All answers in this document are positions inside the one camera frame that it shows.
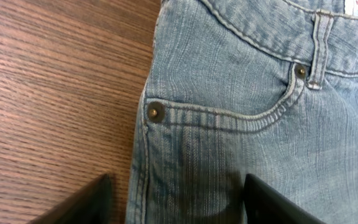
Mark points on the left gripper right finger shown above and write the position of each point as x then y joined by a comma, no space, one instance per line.
263,204

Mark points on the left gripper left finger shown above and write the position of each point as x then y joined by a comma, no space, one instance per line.
90,205

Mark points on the light blue denim shorts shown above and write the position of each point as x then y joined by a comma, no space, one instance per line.
267,88

